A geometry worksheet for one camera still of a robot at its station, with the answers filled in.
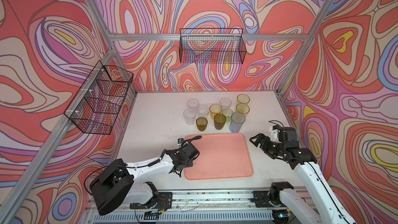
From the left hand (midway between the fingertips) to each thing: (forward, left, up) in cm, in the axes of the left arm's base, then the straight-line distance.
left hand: (190, 161), depth 86 cm
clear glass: (+30, +1, +4) cm, 30 cm away
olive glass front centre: (+25, -18, +4) cm, 32 cm away
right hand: (+3, -34, +12) cm, 37 cm away
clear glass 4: (+40, -24, +5) cm, 46 cm away
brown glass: (+22, -7, +5) cm, 24 cm away
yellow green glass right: (+31, -33, +10) cm, 46 cm away
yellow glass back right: (+36, -33, +14) cm, 51 cm away
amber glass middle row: (+32, -16, +7) cm, 37 cm away
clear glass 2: (+40, 0, +5) cm, 40 cm away
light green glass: (+28, -24, +8) cm, 37 cm away
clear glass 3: (+33, -7, +4) cm, 34 cm away
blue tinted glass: (+17, -27, +14) cm, 35 cm away
